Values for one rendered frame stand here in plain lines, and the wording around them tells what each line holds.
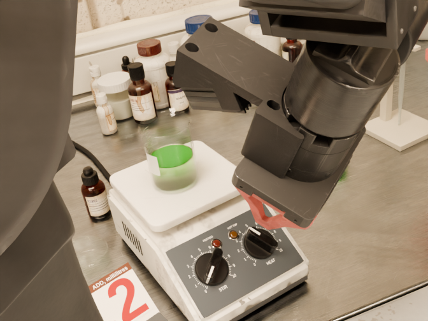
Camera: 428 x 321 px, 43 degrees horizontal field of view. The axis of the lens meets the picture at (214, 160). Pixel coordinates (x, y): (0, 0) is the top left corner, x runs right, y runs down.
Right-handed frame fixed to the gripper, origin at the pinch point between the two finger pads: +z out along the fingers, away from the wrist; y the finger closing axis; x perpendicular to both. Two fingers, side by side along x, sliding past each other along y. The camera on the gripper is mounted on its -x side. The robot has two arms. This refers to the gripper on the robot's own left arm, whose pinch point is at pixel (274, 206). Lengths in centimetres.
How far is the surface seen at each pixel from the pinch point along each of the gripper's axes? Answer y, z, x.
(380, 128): -30.6, 17.2, 5.5
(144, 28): -35, 29, -38
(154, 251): 6.7, 7.7, -7.6
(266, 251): 0.8, 6.8, 1.4
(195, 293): 8.1, 7.1, -2.0
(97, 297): 12.6, 10.9, -9.9
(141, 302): 10.4, 11.7, -6.3
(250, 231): 0.6, 5.4, -0.8
